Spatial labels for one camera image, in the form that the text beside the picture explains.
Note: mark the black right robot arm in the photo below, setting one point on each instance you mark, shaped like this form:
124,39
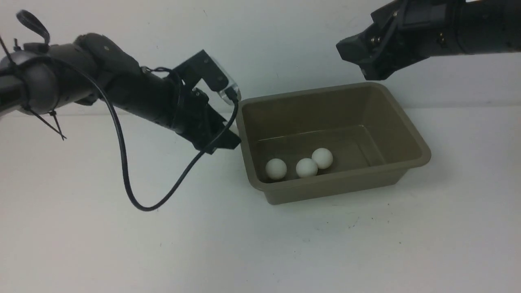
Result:
464,27

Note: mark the white table-tennis ball with logo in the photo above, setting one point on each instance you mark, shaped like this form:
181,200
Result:
306,167

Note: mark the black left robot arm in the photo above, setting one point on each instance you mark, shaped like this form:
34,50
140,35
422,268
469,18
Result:
38,78

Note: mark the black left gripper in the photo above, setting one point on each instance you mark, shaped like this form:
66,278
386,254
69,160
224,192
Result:
197,122

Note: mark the brown plastic bin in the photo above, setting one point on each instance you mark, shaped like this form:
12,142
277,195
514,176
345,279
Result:
373,142

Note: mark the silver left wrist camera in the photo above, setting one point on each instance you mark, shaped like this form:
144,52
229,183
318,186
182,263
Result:
202,67

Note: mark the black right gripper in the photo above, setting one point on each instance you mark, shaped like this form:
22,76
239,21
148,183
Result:
395,40

